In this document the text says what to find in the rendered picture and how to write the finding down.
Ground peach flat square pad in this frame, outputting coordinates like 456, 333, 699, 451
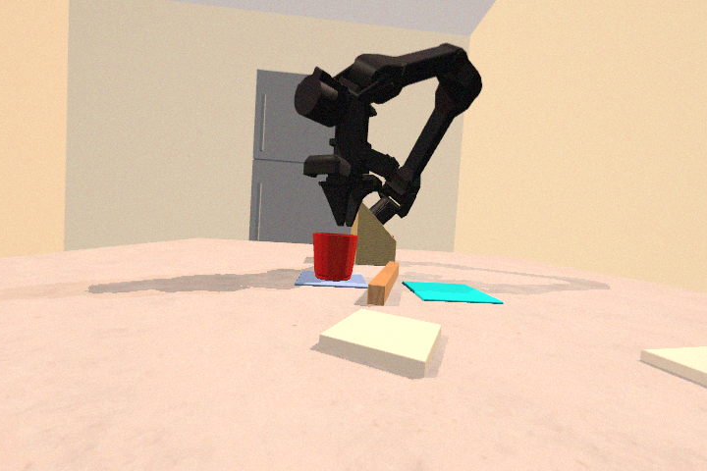
640, 346, 707, 386

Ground orange wooden bar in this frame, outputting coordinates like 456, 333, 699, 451
367, 262, 400, 306

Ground red cup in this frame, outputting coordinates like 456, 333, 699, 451
313, 233, 358, 281

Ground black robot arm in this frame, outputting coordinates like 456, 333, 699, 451
295, 42, 482, 225

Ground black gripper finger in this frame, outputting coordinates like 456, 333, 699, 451
318, 182, 357, 227
345, 188, 373, 227

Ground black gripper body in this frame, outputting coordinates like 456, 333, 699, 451
303, 131, 382, 192

